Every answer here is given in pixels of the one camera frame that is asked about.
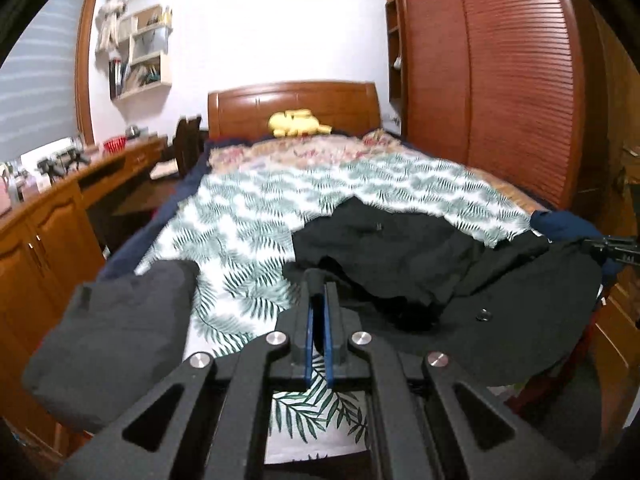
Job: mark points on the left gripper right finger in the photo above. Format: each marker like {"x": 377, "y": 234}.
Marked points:
{"x": 427, "y": 418}

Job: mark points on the leaf-print white bedsheet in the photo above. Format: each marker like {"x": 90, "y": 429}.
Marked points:
{"x": 244, "y": 227}

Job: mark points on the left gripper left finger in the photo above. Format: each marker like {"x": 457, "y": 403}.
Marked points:
{"x": 209, "y": 418}

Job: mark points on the navy blue blanket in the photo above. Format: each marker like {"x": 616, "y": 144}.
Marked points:
{"x": 562, "y": 226}

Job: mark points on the louvered wooden wardrobe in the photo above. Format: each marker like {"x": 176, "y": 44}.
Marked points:
{"x": 513, "y": 87}

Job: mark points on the black double-breasted coat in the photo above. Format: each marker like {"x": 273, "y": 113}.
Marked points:
{"x": 505, "y": 313}

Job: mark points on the long wooden cabinet desk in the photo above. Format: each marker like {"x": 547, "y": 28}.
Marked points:
{"x": 48, "y": 247}

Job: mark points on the yellow plush toy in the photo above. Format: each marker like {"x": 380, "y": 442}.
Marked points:
{"x": 296, "y": 123}

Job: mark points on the wooden headboard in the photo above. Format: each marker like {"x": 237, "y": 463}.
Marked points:
{"x": 244, "y": 113}

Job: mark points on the white wall shelf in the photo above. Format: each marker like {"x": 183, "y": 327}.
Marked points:
{"x": 141, "y": 62}

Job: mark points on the black gripper tools on desk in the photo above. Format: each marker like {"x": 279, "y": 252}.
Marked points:
{"x": 59, "y": 166}

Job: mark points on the grey window blind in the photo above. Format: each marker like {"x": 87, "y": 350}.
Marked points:
{"x": 38, "y": 81}

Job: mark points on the folded dark grey garment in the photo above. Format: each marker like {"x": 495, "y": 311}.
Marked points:
{"x": 117, "y": 339}

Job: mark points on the cream tied curtain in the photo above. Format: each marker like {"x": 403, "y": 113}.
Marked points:
{"x": 107, "y": 23}

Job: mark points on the dark wooden chair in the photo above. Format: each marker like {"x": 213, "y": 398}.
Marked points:
{"x": 186, "y": 148}

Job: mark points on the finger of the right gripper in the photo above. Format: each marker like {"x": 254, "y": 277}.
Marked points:
{"x": 623, "y": 250}

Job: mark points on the floral quilt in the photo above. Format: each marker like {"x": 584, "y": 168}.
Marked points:
{"x": 304, "y": 151}

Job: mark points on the red bowl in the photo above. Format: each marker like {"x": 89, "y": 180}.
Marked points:
{"x": 115, "y": 144}

